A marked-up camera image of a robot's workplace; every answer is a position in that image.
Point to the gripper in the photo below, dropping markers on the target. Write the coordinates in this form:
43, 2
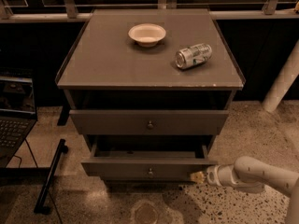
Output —
212, 174

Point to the drawer with knob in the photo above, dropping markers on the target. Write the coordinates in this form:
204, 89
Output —
149, 166
149, 122

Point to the dark grey drawer cabinet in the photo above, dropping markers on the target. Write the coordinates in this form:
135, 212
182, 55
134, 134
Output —
107, 70

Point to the silver soda can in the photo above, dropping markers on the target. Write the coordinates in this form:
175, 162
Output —
193, 56

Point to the white paper bowl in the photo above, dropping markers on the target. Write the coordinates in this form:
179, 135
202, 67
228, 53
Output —
147, 34

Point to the black laptop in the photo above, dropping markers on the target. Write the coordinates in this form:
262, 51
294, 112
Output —
17, 115

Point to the metal window railing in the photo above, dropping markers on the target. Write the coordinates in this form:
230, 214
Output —
82, 10

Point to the white diagonal post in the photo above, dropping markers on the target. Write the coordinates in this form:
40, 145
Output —
287, 75

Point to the black table leg frame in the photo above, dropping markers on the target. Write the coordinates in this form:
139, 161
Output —
40, 207

